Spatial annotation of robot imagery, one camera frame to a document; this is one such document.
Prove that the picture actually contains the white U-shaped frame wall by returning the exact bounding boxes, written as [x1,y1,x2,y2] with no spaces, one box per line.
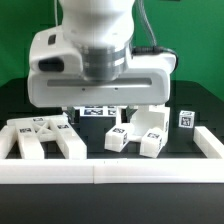
[0,127,224,184]

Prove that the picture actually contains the white chair seat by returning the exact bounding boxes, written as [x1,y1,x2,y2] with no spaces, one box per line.
[116,105,170,142]

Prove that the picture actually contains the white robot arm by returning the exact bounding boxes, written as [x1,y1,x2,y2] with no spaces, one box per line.
[28,0,177,107]

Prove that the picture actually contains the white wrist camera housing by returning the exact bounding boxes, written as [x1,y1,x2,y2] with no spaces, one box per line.
[29,26,83,74]

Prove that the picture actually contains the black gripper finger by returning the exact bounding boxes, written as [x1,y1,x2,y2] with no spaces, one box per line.
[125,106,137,120]
[63,107,79,124]

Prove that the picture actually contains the white base tag plate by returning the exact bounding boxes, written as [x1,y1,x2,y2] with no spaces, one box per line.
[78,106,116,117]

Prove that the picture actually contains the white chair backrest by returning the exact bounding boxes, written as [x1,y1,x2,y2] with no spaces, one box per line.
[7,115,87,160]

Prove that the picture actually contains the white cable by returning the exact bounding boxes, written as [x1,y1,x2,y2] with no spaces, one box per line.
[53,0,60,28]

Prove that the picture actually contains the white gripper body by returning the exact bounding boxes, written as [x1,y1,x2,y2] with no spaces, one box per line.
[28,53,176,107]

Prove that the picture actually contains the white tagged cube right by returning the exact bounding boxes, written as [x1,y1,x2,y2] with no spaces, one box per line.
[178,110,195,128]

